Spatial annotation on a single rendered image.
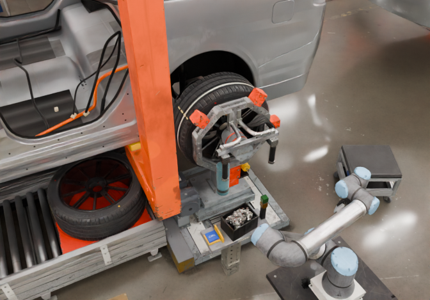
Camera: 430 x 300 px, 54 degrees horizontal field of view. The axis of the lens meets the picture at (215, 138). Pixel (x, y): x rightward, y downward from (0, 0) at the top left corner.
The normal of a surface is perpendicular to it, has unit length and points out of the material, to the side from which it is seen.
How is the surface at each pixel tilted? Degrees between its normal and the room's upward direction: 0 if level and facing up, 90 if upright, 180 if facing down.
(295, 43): 90
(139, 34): 90
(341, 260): 2
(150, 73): 90
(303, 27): 90
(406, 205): 0
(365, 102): 0
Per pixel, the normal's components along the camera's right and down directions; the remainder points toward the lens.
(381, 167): 0.00, -0.74
